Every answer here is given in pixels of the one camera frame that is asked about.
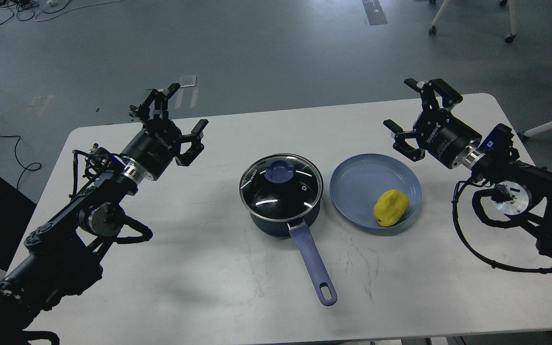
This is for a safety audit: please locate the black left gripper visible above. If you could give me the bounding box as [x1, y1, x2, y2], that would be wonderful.
[121, 83, 209, 181]

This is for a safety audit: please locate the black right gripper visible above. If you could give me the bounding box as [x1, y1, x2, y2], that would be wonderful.
[383, 79, 482, 170]

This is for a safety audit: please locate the yellow potato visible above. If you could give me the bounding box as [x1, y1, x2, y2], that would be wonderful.
[373, 189, 410, 227]

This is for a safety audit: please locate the glass lid with blue knob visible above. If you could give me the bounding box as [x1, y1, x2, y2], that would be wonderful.
[239, 153, 323, 221]

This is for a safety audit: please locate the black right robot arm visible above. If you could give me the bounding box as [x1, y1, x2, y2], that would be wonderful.
[383, 78, 552, 274]

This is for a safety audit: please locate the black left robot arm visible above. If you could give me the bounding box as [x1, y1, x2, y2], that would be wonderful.
[0, 82, 208, 345]

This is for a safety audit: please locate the blue plate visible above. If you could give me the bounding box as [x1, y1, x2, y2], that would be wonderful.
[329, 153, 422, 236]

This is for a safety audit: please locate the white table leg with casters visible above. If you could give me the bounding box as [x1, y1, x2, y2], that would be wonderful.
[428, 0, 519, 44]

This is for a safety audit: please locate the dark blue saucepan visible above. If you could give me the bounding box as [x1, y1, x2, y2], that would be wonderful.
[239, 153, 338, 307]

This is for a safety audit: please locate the floor cable bundle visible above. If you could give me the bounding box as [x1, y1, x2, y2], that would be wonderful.
[0, 0, 128, 28]

